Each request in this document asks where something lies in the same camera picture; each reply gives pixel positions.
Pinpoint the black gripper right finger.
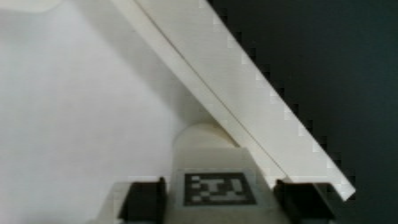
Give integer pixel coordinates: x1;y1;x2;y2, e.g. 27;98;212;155
274;180;336;224

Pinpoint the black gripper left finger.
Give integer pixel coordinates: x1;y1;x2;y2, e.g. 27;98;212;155
118;178;167;224

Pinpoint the white U-shaped obstacle fence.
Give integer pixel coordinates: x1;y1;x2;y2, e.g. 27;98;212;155
137;0;356;198

